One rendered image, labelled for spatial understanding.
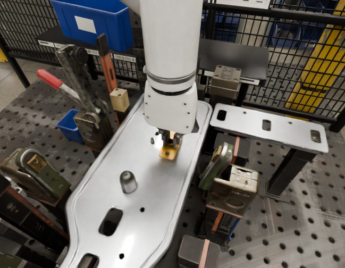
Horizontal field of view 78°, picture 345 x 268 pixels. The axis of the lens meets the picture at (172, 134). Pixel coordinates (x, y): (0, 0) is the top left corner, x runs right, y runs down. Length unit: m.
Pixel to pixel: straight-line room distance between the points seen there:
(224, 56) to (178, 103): 0.47
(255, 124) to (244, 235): 0.36
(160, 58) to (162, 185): 0.26
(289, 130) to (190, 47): 0.40
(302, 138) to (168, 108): 0.37
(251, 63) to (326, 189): 0.53
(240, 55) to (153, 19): 0.57
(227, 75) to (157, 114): 0.31
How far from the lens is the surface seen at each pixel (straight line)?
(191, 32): 0.31
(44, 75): 0.56
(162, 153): 0.49
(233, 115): 0.62
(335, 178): 1.02
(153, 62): 0.33
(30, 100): 1.35
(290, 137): 0.61
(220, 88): 0.65
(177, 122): 0.40
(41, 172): 0.47
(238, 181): 0.43
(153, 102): 0.39
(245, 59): 0.82
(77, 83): 0.48
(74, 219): 0.46
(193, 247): 0.43
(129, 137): 0.55
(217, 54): 0.83
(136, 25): 0.71
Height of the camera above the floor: 1.40
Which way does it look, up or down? 48 degrees down
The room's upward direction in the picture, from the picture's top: straight up
